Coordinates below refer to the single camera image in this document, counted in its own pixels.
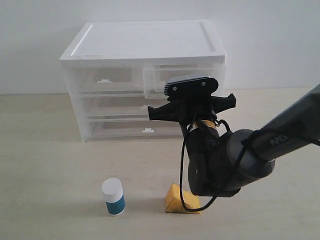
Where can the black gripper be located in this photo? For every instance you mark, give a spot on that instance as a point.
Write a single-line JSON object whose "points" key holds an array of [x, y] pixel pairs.
{"points": [[200, 110]]}

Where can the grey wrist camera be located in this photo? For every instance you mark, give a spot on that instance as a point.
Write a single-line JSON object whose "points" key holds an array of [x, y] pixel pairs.
{"points": [[190, 86]]}

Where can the white blue pill bottle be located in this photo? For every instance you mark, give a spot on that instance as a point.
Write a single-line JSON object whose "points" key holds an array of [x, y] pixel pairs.
{"points": [[113, 195]]}

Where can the clear drawer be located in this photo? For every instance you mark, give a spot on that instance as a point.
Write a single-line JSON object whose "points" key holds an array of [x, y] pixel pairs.
{"points": [[155, 77], [95, 129], [111, 108], [106, 80]]}

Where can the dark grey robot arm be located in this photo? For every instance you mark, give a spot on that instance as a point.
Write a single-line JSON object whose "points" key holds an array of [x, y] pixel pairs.
{"points": [[220, 165]]}

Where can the yellow sponge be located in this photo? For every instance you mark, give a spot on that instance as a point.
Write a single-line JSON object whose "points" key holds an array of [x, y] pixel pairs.
{"points": [[173, 202]]}

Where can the white plastic drawer cabinet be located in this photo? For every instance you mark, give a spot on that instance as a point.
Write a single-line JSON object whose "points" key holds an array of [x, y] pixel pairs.
{"points": [[141, 44]]}

